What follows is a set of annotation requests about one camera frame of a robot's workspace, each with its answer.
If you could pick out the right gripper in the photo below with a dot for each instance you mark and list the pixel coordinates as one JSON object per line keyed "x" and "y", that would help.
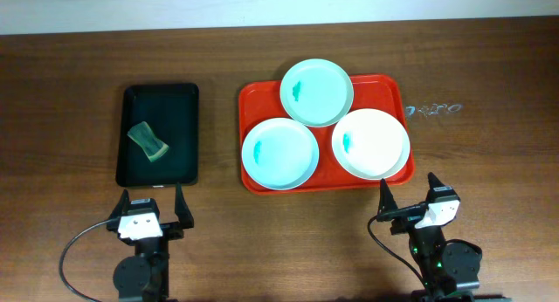
{"x": 403, "y": 223}

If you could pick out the green yellow sponge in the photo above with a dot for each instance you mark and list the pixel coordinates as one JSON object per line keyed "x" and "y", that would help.
{"x": 145, "y": 138}

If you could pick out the white plate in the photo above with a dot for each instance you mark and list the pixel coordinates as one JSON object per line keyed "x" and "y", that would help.
{"x": 370, "y": 144}

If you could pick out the black plastic tray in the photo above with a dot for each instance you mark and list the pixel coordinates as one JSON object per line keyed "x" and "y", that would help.
{"x": 171, "y": 111}

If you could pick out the light blue plate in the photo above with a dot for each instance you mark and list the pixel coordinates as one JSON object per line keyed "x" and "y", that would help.
{"x": 280, "y": 154}

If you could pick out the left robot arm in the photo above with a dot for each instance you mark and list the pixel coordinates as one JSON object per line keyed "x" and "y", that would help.
{"x": 144, "y": 276}

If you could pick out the mint green plate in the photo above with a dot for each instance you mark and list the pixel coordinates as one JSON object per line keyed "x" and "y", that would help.
{"x": 316, "y": 92}

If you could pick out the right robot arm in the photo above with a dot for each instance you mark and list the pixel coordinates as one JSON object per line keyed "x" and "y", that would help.
{"x": 447, "y": 269}

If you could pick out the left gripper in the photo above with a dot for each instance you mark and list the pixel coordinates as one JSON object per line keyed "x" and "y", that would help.
{"x": 170, "y": 228}

